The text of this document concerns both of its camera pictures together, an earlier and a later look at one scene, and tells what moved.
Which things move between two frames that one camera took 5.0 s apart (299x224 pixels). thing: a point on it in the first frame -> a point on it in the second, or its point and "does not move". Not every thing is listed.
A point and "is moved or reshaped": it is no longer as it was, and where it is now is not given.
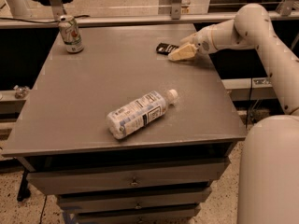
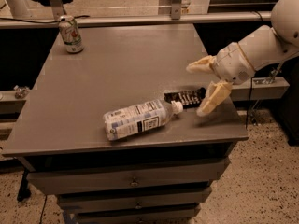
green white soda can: (70, 34) does not move
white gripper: (202, 41) -> (232, 63)
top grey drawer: (181, 175) does not move
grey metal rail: (106, 21) does not move
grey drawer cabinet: (166, 173) does not move
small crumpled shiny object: (21, 91) does not move
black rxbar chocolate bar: (165, 49) -> (190, 99)
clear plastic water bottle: (139, 112) is moved or reshaped
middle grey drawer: (128, 201) does not move
